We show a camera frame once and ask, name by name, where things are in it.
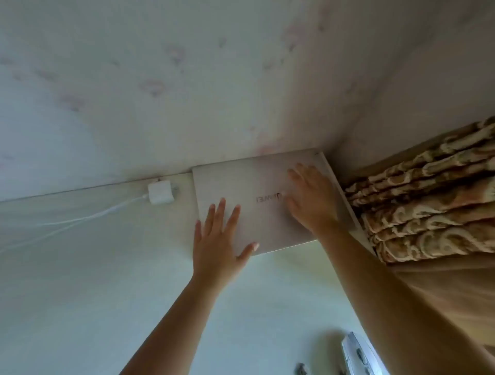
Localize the person's right hand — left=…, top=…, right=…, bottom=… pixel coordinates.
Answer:
left=285, top=162, right=347, bottom=237

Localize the person's left hand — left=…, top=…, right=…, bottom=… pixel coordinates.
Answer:
left=192, top=198, right=260, bottom=288

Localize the silver laptop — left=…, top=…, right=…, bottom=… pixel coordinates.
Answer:
left=192, top=148, right=361, bottom=257

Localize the white charger adapter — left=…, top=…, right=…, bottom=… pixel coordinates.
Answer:
left=147, top=178, right=179, bottom=206

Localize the white charging cable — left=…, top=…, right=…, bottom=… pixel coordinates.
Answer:
left=0, top=194, right=150, bottom=257

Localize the white mouse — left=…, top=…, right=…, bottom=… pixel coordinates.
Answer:
left=340, top=331, right=387, bottom=375

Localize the person's left forearm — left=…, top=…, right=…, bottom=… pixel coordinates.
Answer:
left=120, top=275, right=229, bottom=375

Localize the person's right forearm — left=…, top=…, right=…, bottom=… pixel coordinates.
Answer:
left=317, top=224, right=495, bottom=375

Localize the white desk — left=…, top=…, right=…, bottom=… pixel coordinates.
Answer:
left=0, top=148, right=391, bottom=375

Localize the brown patterned curtain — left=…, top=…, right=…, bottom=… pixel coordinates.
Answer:
left=344, top=115, right=495, bottom=264

